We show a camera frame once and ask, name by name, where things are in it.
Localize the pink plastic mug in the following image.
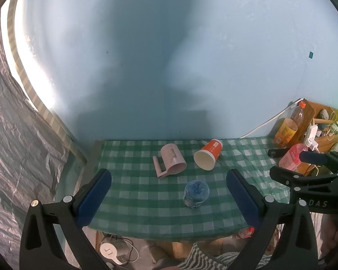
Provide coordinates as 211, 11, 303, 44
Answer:
153, 143, 187, 179

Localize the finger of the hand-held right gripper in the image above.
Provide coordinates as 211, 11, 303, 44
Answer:
299, 150, 338, 175
269, 165, 338, 189

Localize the orange-capped drink bottle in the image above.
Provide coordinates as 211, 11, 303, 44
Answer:
272, 101, 307, 149

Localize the red-capped plastic bottle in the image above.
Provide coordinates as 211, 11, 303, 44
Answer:
236, 226, 255, 240

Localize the grey plastic tarpaulin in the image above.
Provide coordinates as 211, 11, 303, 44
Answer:
0, 11, 75, 270

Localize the striped cloth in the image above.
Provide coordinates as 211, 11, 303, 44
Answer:
180, 242, 274, 270

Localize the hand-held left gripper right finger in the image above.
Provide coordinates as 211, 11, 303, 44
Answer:
226, 169, 319, 270

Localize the white charger plug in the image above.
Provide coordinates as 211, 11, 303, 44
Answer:
304, 124, 321, 151

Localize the wooden box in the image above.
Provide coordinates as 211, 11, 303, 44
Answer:
295, 99, 338, 155

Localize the white wall cable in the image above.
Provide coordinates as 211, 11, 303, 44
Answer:
239, 99, 304, 139

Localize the orange paper cup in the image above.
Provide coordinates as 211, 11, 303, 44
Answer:
193, 139, 224, 171

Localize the pink spray bottle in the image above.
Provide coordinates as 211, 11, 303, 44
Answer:
279, 143, 309, 173

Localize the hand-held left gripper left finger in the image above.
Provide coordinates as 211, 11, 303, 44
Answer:
19, 168, 113, 270

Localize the green checkered tablecloth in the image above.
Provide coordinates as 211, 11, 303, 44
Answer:
88, 136, 293, 243

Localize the blue transparent cup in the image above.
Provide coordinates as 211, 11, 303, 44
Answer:
183, 180, 210, 209

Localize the person's right hand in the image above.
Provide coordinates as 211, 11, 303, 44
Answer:
320, 218, 338, 263

